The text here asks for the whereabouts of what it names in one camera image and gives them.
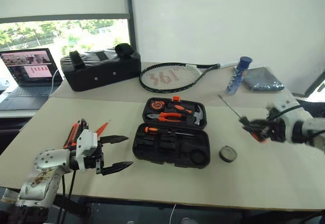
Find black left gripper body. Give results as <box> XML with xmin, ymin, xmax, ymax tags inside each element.
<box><xmin>84</xmin><ymin>139</ymin><xmax>106</xmax><ymax>176</ymax></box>

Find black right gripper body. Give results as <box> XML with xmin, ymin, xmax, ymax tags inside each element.
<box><xmin>261</xmin><ymin>118</ymin><xmax>282</xmax><ymax>143</ymax></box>

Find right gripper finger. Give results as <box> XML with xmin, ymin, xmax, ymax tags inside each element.
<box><xmin>238</xmin><ymin>116</ymin><xmax>265</xmax><ymax>131</ymax></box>
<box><xmin>246</xmin><ymin>130</ymin><xmax>268</xmax><ymax>143</ymax></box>

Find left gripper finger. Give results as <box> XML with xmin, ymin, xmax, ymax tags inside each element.
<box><xmin>101</xmin><ymin>161</ymin><xmax>135</xmax><ymax>176</ymax></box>
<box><xmin>100</xmin><ymin>135</ymin><xmax>129</xmax><ymax>145</ymax></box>

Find black plastic tool case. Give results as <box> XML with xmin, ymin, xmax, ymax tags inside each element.
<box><xmin>132</xmin><ymin>95</ymin><xmax>211</xmax><ymax>170</ymax></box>

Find slim orange tester screwdriver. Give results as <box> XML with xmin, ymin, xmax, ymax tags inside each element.
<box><xmin>95</xmin><ymin>119</ymin><xmax>112</xmax><ymax>135</ymax></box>

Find orange black utility knife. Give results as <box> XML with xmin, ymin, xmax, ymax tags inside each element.
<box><xmin>62</xmin><ymin>118</ymin><xmax>89</xmax><ymax>149</ymax></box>

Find long orange black screwdriver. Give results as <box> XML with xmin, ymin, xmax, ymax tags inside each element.
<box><xmin>144</xmin><ymin>126</ymin><xmax>196</xmax><ymax>137</ymax></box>

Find blue clear tube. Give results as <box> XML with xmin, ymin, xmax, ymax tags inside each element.
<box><xmin>225</xmin><ymin>56</ymin><xmax>253</xmax><ymax>96</ymax></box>

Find black orange tape measure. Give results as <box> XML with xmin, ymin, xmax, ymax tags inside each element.
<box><xmin>149</xmin><ymin>100</ymin><xmax>166</xmax><ymax>113</ymax></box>

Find steel claw hammer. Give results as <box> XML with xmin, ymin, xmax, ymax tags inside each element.
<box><xmin>183</xmin><ymin>104</ymin><xmax>205</xmax><ymax>126</ymax></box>

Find black padded bag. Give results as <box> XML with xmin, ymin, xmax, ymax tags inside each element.
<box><xmin>59</xmin><ymin>43</ymin><xmax>142</xmax><ymax>92</ymax></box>

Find stubby orange black screwdriver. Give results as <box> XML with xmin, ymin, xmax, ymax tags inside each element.
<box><xmin>166</xmin><ymin>103</ymin><xmax>193</xmax><ymax>114</ymax></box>

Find black tennis racket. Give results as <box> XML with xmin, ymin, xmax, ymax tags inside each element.
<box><xmin>138</xmin><ymin>60</ymin><xmax>241</xmax><ymax>93</ymax></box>

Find dark grey laptop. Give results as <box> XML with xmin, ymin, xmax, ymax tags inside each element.
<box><xmin>0</xmin><ymin>48</ymin><xmax>63</xmax><ymax>111</ymax></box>

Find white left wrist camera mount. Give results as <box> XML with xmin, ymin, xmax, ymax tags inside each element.
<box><xmin>75</xmin><ymin>129</ymin><xmax>99</xmax><ymax>171</ymax></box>

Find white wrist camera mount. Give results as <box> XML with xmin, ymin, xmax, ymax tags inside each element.
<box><xmin>75</xmin><ymin>129</ymin><xmax>99</xmax><ymax>171</ymax></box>
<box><xmin>265</xmin><ymin>99</ymin><xmax>297</xmax><ymax>119</ymax></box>

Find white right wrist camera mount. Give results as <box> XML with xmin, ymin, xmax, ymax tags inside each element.
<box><xmin>265</xmin><ymin>99</ymin><xmax>297</xmax><ymax>119</ymax></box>

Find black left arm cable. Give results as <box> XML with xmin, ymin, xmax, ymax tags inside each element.
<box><xmin>60</xmin><ymin>169</ymin><xmax>77</xmax><ymax>202</ymax></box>

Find orange handled pliers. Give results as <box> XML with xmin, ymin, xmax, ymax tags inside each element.
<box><xmin>146</xmin><ymin>111</ymin><xmax>184</xmax><ymax>123</ymax></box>

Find white hanging cable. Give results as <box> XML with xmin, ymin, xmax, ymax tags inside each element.
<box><xmin>169</xmin><ymin>203</ymin><xmax>178</xmax><ymax>224</ymax></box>

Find white laptop cable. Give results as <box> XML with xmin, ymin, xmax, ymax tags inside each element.
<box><xmin>49</xmin><ymin>69</ymin><xmax>59</xmax><ymax>98</ymax></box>

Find grey window frame post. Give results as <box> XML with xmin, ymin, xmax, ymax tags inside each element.
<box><xmin>123</xmin><ymin>0</ymin><xmax>138</xmax><ymax>47</ymax></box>

